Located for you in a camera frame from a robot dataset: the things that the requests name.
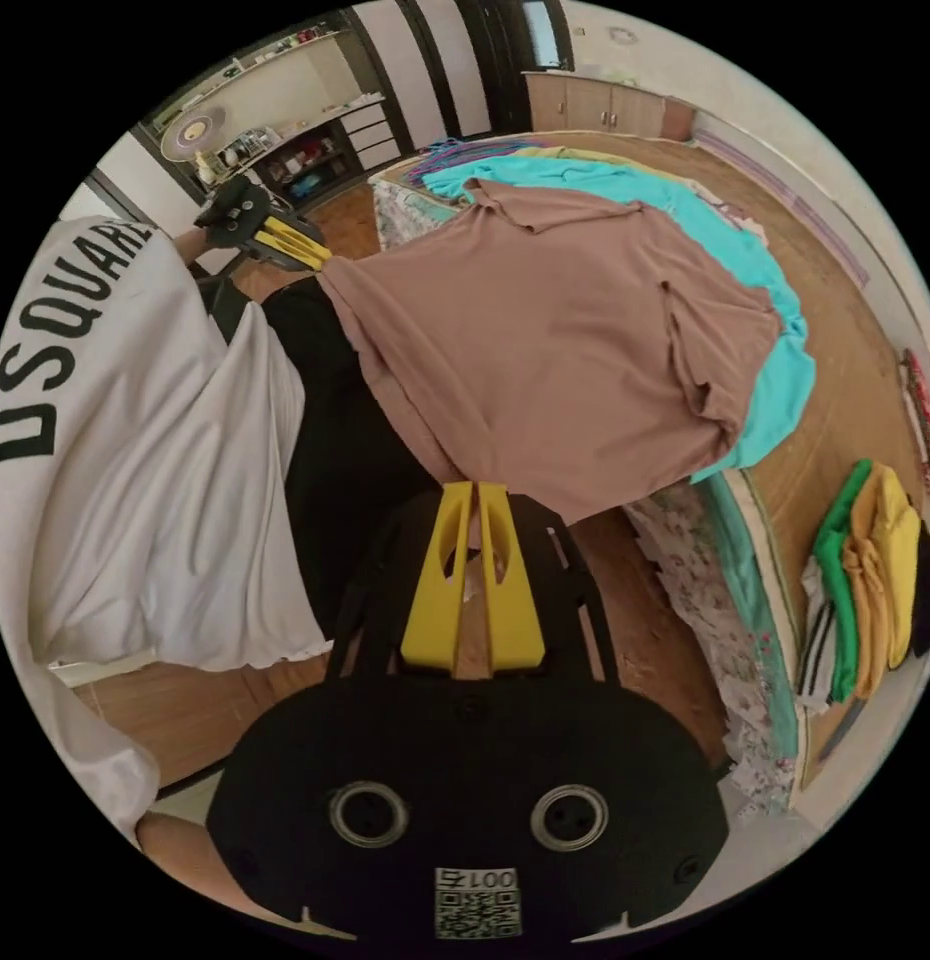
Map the dark shelf unit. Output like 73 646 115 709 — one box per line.
133 28 408 213

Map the person's left hand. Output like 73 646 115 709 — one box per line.
169 227 220 264

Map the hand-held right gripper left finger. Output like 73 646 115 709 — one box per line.
399 481 475 674

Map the window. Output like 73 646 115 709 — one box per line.
520 0 576 73

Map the white standing fan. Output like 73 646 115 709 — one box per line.
158 104 231 186

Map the person's body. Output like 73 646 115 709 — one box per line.
0 215 470 853

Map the pile of folded clothes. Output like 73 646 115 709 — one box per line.
794 458 930 715

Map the wooden cupboard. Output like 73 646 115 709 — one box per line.
522 70 697 143

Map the brown short sleeve shirt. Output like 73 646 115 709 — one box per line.
318 177 786 526

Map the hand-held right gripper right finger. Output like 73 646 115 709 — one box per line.
478 482 547 674

